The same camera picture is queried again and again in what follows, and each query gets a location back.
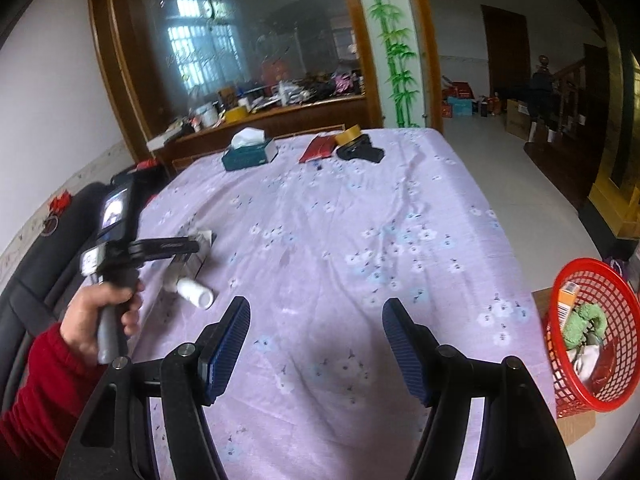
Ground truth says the clutter on wooden ledge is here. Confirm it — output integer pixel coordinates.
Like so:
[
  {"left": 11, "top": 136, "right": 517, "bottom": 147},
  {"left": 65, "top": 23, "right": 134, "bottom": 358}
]
[{"left": 147, "top": 67, "right": 368, "bottom": 151}]

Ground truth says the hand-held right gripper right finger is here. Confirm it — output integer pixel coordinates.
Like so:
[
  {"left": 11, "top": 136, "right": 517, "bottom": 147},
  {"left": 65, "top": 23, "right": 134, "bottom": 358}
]
[{"left": 381, "top": 298, "right": 576, "bottom": 480}]

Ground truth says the person's left forearm red sleeve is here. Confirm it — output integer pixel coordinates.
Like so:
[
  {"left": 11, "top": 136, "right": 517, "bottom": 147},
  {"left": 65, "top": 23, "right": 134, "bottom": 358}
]
[{"left": 0, "top": 322, "right": 108, "bottom": 480}]

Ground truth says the purple floral tablecloth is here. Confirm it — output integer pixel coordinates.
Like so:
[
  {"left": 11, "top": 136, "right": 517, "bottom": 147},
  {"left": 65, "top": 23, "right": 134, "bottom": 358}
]
[{"left": 119, "top": 127, "right": 562, "bottom": 480}]

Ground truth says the flat red packet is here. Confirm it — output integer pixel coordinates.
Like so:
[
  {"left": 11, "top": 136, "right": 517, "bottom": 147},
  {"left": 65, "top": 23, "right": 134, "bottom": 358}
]
[{"left": 298, "top": 134, "right": 337, "bottom": 165}]

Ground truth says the green cloth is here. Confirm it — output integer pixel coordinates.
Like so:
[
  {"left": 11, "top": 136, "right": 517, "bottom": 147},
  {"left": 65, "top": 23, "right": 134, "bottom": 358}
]
[{"left": 564, "top": 304, "right": 609, "bottom": 350}]

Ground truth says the yellow tape roll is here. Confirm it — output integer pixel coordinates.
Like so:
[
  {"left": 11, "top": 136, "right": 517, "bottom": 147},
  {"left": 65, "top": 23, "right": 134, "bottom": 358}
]
[{"left": 333, "top": 123, "right": 362, "bottom": 147}]

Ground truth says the wooden framed glass partition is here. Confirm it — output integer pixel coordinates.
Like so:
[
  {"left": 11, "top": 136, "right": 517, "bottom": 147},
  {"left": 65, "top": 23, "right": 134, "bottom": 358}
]
[{"left": 86, "top": 0, "right": 443, "bottom": 161}]

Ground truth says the white bag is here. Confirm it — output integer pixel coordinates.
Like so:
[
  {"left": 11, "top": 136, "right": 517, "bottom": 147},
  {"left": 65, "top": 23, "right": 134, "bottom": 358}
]
[{"left": 569, "top": 342, "right": 607, "bottom": 377}]

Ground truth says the white carton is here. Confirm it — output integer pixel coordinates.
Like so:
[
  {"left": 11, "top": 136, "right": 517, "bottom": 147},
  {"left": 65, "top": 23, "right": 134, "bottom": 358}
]
[{"left": 164, "top": 229, "right": 215, "bottom": 291}]

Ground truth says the bamboo print panel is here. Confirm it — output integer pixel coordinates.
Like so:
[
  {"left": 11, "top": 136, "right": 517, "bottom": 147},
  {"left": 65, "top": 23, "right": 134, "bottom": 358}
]
[{"left": 352, "top": 0, "right": 427, "bottom": 130}]

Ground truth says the black chair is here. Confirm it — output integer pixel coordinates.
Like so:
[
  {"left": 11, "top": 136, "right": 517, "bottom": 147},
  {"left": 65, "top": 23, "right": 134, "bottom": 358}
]
[{"left": 0, "top": 162, "right": 168, "bottom": 376}]

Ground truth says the teal storage box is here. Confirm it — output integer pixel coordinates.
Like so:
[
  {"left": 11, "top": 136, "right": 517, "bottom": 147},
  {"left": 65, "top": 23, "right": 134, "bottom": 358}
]
[{"left": 446, "top": 96, "right": 475, "bottom": 119}]

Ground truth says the red plastic basket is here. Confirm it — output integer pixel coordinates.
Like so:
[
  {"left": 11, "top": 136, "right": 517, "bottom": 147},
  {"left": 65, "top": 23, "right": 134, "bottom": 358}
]
[{"left": 541, "top": 258, "right": 640, "bottom": 419}]

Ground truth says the dark wooden door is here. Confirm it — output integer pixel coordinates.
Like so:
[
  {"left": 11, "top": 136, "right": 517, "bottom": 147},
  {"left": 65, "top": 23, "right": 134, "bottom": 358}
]
[{"left": 480, "top": 4, "right": 532, "bottom": 102}]

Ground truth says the orange carton box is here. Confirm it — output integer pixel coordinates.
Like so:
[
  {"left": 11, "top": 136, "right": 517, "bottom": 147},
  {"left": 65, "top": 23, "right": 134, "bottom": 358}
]
[{"left": 556, "top": 281, "right": 582, "bottom": 322}]

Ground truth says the person's left hand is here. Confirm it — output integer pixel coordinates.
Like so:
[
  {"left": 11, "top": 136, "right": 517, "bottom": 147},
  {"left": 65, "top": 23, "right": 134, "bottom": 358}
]
[{"left": 59, "top": 277, "right": 147, "bottom": 362}]

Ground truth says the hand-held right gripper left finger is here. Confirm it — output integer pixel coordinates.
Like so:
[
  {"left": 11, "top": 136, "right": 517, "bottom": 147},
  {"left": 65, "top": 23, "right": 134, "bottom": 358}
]
[{"left": 55, "top": 296, "right": 252, "bottom": 480}]

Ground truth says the black device on table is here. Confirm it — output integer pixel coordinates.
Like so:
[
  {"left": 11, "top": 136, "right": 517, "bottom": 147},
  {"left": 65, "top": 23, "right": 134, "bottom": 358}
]
[{"left": 335, "top": 133, "right": 385, "bottom": 164}]

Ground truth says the brown cardboard box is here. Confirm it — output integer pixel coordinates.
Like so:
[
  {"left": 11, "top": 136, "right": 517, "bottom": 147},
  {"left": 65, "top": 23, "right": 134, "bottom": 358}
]
[{"left": 505, "top": 99, "right": 532, "bottom": 142}]

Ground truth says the small white bottle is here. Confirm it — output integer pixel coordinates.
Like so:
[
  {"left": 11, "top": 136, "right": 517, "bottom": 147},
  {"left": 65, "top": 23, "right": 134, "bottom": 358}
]
[{"left": 175, "top": 279, "right": 217, "bottom": 310}]

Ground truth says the dark green tissue box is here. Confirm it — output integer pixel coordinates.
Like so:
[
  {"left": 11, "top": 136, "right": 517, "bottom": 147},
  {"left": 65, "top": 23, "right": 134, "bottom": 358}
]
[{"left": 221, "top": 128, "right": 279, "bottom": 172}]

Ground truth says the red ornament on chair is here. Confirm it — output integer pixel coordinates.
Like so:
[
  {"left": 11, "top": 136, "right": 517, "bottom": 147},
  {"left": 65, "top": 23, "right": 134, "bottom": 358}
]
[{"left": 46, "top": 191, "right": 75, "bottom": 213}]

